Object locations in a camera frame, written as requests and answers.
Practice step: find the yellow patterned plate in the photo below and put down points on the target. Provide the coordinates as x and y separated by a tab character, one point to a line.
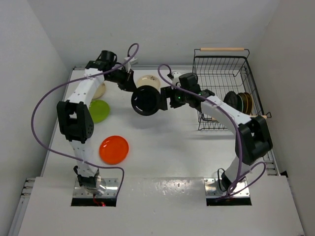
250	103
244	102

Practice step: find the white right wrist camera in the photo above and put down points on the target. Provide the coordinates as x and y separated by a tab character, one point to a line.
174	76

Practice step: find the blue floral plate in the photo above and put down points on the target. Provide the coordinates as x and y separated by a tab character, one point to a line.
239	103

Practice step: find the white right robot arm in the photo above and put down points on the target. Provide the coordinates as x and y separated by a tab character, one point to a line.
252	136

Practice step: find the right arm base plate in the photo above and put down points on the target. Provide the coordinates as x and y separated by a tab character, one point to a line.
213	191

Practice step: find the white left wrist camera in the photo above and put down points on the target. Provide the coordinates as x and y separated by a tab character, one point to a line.
129	61

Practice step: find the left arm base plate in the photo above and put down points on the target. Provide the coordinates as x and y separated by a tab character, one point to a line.
107	188

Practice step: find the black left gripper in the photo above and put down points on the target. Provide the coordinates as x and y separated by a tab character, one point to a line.
127	83

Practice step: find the glossy black plate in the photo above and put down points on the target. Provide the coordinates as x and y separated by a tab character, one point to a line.
145	100

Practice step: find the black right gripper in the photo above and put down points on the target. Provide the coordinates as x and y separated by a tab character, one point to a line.
168	92

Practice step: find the green plate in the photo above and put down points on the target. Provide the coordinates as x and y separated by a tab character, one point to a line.
99	110

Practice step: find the black wire dish rack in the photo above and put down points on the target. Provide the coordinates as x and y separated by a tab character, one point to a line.
221	70

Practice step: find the cream plate with black mark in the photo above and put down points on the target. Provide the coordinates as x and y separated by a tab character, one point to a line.
148	80

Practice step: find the matte black plate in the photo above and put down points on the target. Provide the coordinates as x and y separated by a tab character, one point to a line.
231	99

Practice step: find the orange plate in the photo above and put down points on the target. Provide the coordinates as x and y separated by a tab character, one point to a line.
113	150

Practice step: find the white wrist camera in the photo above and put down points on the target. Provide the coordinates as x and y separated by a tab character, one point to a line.
129	61
174	76

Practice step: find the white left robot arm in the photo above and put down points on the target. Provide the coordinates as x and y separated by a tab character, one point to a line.
75	120

